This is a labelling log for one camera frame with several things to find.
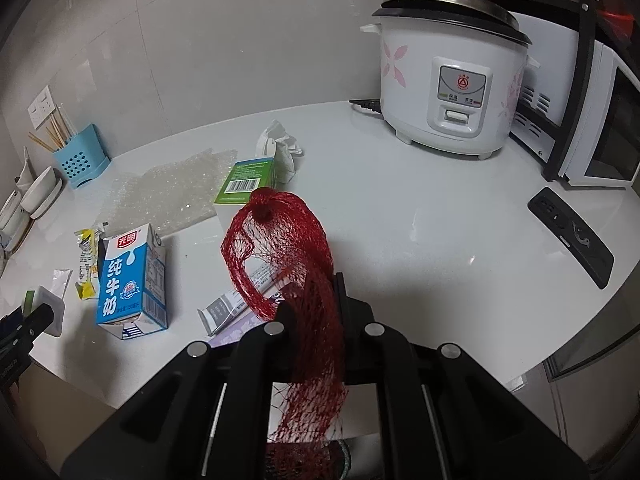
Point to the black metal shelf rack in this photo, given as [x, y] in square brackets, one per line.
[612, 22]

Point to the white wall socket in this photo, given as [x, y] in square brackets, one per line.
[41, 107]

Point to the clear bubble wrap sheet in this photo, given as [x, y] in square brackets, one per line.
[170, 197]

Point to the small white sachet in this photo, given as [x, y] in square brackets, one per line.
[60, 280]

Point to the green small carton box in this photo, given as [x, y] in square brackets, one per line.
[244, 178]

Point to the crumpled white tissue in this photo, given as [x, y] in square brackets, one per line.
[275, 142]

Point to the red mesh net bag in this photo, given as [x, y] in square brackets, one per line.
[279, 261]

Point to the white rice cooker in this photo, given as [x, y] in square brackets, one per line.
[451, 72]

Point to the blue chopstick holder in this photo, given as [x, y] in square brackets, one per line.
[83, 158]

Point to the white bowl stack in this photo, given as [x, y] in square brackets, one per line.
[21, 209]

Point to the yellow snack wrapper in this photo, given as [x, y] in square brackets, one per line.
[87, 281]

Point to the white microwave oven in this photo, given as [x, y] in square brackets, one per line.
[582, 124]

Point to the blue milk carton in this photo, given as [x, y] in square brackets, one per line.
[132, 301]

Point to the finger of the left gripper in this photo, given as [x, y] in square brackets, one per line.
[17, 335]

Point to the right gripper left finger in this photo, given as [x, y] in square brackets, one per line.
[238, 445]

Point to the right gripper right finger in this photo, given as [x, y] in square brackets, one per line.
[377, 355]

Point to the grey toothpaste box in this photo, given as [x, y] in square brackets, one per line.
[228, 307]

